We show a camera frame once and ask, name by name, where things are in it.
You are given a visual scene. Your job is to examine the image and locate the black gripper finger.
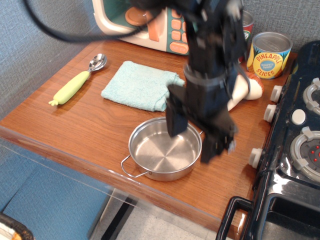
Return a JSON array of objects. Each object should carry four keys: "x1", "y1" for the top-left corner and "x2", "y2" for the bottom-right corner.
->
[
  {"x1": 200, "y1": 133, "x2": 236, "y2": 164},
  {"x1": 166, "y1": 100, "x2": 188, "y2": 137}
]

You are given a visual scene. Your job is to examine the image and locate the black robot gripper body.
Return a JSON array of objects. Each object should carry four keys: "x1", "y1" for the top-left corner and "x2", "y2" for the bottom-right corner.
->
[{"x1": 166, "y1": 62, "x2": 239, "y2": 141}]

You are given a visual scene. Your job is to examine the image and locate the silver metal pot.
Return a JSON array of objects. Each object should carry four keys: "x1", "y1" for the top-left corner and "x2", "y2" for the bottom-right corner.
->
[{"x1": 120, "y1": 117, "x2": 202, "y2": 182}]

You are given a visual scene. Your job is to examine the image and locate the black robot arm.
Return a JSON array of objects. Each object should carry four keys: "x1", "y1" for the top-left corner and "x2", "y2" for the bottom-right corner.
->
[{"x1": 132, "y1": 0, "x2": 247, "y2": 163}]

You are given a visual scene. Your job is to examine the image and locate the light blue cloth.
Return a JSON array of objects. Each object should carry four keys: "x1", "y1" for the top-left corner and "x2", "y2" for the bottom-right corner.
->
[{"x1": 101, "y1": 61, "x2": 185, "y2": 112}]

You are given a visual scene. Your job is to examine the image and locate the plush toy mushroom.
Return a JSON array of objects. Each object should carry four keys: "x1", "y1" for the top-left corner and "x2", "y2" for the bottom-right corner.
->
[{"x1": 227, "y1": 71, "x2": 265, "y2": 111}]

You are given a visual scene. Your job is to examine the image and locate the teal toy microwave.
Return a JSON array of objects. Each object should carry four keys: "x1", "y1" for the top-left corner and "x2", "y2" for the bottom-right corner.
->
[{"x1": 91, "y1": 0, "x2": 191, "y2": 56}]

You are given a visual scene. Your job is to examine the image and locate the pineapple slices can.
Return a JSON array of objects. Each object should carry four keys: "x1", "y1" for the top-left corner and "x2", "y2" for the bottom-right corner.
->
[{"x1": 246, "y1": 32, "x2": 293, "y2": 79}]

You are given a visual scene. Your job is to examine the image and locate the tomato sauce can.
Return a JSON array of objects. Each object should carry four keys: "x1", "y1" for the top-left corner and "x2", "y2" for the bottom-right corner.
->
[{"x1": 242, "y1": 10, "x2": 254, "y2": 49}]

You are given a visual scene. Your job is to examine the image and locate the black toy stove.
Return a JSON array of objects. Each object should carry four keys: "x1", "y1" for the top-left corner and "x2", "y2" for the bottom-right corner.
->
[{"x1": 216, "y1": 40, "x2": 320, "y2": 240}]

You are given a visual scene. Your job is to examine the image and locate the clear acrylic barrier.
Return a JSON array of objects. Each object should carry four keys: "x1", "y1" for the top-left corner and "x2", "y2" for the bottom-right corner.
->
[{"x1": 0, "y1": 125, "x2": 241, "y2": 240}]

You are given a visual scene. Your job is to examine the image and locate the orange object in tray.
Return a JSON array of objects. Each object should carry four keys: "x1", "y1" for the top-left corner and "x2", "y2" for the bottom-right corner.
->
[{"x1": 11, "y1": 232, "x2": 22, "y2": 240}]

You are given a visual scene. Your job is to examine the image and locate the spoon with yellow-green handle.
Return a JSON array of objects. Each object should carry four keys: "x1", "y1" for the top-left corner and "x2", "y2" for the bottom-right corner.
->
[{"x1": 48, "y1": 53, "x2": 107, "y2": 106}]

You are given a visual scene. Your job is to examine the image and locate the black cable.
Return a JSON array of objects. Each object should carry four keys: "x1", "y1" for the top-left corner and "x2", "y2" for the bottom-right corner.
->
[{"x1": 23, "y1": 0, "x2": 161, "y2": 43}]

